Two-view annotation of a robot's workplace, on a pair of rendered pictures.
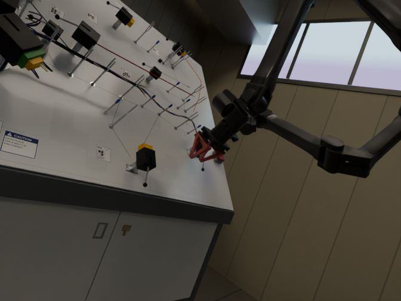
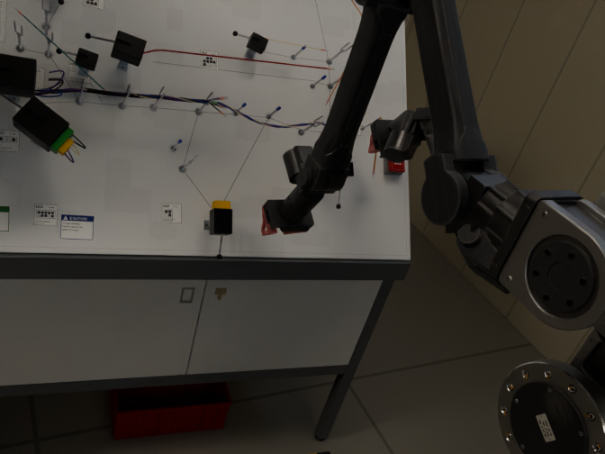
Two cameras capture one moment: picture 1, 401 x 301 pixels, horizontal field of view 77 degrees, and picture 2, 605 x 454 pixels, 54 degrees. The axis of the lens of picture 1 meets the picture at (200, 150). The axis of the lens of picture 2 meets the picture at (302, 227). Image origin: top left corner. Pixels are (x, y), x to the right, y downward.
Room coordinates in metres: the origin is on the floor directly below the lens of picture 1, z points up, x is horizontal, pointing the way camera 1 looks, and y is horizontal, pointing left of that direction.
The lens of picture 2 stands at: (-0.29, -0.41, 1.76)
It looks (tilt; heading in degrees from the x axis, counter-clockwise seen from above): 30 degrees down; 18
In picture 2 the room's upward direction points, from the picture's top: 17 degrees clockwise
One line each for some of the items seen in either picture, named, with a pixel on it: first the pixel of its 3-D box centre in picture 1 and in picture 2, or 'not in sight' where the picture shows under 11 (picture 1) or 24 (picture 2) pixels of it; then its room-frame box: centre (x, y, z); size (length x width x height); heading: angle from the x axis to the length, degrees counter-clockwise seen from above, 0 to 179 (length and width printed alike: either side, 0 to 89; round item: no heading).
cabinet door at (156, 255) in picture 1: (161, 260); (286, 322); (1.05, -0.02, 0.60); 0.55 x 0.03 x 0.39; 135
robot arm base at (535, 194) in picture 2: not in sight; (517, 220); (0.45, -0.44, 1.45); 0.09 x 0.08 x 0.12; 143
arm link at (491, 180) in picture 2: not in sight; (469, 202); (0.50, -0.38, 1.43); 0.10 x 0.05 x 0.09; 53
